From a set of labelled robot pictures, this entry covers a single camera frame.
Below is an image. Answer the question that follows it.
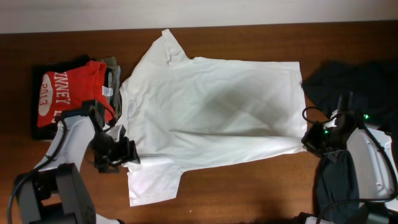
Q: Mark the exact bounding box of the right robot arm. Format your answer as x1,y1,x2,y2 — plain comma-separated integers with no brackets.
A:
299,95,397,223

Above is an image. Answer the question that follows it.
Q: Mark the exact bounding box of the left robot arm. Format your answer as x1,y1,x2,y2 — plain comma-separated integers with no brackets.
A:
7,100,140,224

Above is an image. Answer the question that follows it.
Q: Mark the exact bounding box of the white t-shirt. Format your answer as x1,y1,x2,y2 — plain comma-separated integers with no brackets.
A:
118,29,307,206

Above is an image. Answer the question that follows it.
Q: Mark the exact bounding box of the dark green t-shirt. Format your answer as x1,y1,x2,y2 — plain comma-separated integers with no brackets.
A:
300,60,398,218

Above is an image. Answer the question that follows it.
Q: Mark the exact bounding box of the folded red printed t-shirt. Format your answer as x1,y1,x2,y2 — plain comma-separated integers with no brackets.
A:
37,60,116,128

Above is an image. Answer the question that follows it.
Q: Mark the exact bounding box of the folded black t-shirt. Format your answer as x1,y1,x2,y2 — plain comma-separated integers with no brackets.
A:
30,55,90,140

